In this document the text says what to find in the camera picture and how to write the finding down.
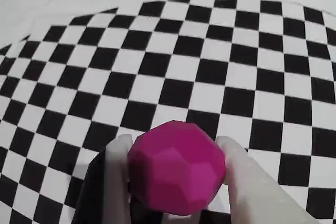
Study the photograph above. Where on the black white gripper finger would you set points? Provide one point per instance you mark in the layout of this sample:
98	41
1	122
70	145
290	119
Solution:
115	182

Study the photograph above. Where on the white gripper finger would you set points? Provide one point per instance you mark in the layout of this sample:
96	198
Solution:
252	195

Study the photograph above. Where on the pink faceted ball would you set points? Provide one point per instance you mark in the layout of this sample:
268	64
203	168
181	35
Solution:
178	169

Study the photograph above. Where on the black white checkerboard sheet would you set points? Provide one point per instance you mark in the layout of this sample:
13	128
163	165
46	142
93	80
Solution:
183	64

